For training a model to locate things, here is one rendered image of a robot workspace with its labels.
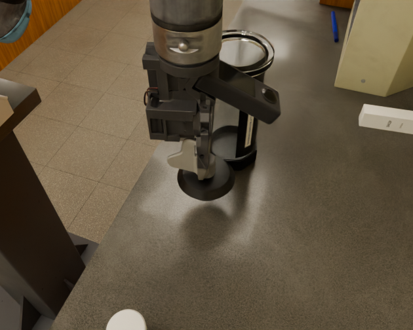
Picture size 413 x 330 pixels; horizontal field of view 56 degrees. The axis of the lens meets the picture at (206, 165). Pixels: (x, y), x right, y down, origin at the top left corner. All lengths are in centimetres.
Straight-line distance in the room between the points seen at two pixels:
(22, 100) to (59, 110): 145
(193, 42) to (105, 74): 218
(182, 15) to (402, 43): 56
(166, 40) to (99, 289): 37
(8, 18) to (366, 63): 74
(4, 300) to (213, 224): 124
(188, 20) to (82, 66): 231
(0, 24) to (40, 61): 191
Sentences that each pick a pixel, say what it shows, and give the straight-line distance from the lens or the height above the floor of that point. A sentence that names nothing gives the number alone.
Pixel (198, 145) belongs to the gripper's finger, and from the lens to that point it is 49.
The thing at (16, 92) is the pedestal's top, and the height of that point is 94.
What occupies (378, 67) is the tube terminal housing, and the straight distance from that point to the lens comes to 90.
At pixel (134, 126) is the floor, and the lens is 218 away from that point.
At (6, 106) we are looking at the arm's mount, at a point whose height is 97.
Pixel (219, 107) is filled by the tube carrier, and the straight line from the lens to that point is 61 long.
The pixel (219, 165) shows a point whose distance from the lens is 61.
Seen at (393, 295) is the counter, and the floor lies 94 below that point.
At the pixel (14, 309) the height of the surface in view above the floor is 2.
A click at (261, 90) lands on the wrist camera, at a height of 118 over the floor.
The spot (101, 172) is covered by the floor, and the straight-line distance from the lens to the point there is 199.
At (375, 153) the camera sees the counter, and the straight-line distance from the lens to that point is 81.
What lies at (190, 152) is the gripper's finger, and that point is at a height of 110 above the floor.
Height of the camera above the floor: 149
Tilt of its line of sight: 50 degrees down
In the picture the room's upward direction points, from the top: straight up
